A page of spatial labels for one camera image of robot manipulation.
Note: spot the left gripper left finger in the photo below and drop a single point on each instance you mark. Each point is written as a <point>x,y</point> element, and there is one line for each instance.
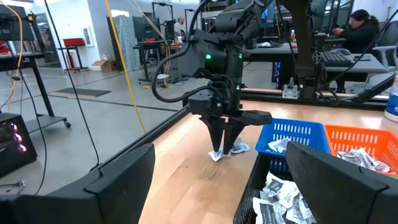
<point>93,202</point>

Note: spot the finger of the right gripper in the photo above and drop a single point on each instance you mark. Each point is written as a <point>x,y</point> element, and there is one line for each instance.
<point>231,137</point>
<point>215,132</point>

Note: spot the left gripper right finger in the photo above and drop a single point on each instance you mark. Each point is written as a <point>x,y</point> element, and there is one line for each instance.
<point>342,193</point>

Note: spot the small white printed packet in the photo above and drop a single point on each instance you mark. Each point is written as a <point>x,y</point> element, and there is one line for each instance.
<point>217,155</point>
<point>300,211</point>
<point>241,147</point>
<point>264,211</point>
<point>280,188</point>
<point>273,146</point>
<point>371,161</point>
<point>285,144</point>
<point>348,155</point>

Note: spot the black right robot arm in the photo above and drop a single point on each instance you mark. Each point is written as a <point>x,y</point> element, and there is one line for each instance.
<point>231,18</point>

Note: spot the green plastic slotted basket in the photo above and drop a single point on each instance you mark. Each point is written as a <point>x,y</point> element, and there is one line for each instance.
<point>395,176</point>

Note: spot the orange plastic slotted basket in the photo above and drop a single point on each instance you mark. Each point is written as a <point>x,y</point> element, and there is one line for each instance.
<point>357,138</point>

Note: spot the blue plastic slotted basket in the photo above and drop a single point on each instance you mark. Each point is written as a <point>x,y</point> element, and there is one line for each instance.
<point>292,129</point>

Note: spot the black plastic slotted basket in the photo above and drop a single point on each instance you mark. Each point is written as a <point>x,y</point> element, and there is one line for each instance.
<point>248,199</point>

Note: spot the black rolling monitor stand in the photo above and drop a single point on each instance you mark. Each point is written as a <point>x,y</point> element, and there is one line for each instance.
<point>43,123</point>

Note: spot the person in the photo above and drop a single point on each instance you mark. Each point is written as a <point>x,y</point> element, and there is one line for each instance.
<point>360,34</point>
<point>179,28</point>

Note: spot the black PC purple lights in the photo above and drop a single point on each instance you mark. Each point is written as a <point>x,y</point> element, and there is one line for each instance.
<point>12,143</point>

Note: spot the white lidded wipes canister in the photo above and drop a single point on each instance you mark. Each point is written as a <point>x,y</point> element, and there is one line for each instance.
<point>392,99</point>

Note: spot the black desk support bar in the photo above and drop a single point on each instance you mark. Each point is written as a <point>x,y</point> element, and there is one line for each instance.
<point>373,90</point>

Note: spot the dark floor mat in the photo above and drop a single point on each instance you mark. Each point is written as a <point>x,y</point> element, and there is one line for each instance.
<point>82,92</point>

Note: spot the black computer keyboard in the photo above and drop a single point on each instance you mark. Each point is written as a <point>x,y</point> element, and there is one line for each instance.
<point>335,59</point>

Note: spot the distant black monitor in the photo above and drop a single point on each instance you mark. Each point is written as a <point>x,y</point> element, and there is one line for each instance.
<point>146,28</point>

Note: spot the brown cardboard box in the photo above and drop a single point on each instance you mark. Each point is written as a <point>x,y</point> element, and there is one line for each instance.
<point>105,65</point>

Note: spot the grey side desk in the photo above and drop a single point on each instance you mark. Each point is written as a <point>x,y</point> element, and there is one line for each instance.
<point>370,65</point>

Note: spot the red storage box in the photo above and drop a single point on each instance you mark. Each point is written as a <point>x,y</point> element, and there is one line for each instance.
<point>74,42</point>

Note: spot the grey mesh office chair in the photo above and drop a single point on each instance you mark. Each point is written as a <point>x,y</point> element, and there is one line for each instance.
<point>388,37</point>

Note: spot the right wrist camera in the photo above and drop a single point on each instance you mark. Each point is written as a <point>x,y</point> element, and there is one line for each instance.
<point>202,102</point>

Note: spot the grey metal bracket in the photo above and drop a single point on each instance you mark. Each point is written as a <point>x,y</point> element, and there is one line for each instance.
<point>290,90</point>

